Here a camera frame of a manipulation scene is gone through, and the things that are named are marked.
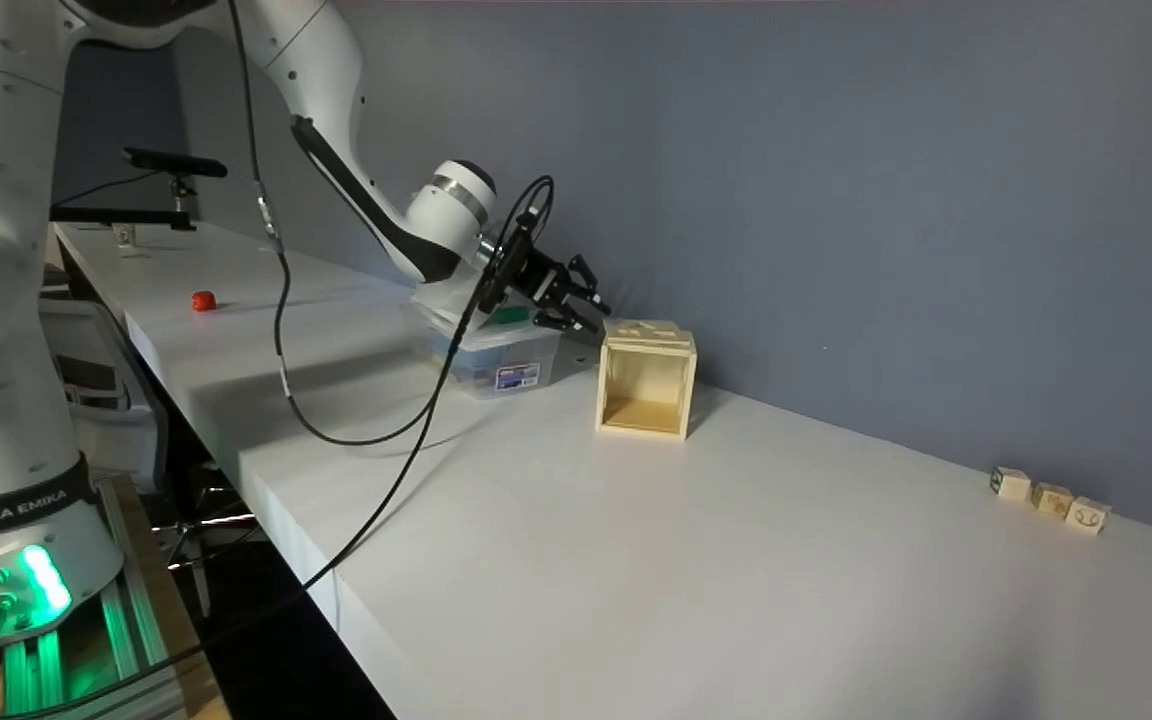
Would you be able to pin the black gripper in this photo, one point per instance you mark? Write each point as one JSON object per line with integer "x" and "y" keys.
{"x": 557, "y": 289}

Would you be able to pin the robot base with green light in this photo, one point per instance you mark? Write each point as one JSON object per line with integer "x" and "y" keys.
{"x": 116, "y": 653}

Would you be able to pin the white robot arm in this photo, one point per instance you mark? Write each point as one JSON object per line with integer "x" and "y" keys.
{"x": 316, "y": 65}

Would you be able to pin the wooden toy box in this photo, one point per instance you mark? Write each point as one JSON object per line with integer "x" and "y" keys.
{"x": 646, "y": 377}

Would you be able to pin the clear plastic wipes container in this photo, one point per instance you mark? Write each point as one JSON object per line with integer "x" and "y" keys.
{"x": 506, "y": 349}

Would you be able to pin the small orange object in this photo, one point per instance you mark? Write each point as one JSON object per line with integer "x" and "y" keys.
{"x": 201, "y": 300}

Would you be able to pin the left wooden cube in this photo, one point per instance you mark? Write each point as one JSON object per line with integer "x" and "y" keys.
{"x": 1013, "y": 487}

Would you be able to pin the wooden cube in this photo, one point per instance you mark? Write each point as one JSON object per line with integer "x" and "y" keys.
{"x": 1084, "y": 516}
{"x": 1013, "y": 487}
{"x": 1053, "y": 503}

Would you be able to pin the middle wooden cube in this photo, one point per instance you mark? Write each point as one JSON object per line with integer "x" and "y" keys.
{"x": 1053, "y": 503}

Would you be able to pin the right wooden cube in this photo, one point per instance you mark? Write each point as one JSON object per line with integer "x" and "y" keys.
{"x": 1084, "y": 516}

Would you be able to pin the black camera on stand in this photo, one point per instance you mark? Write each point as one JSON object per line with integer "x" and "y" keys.
{"x": 163, "y": 188}

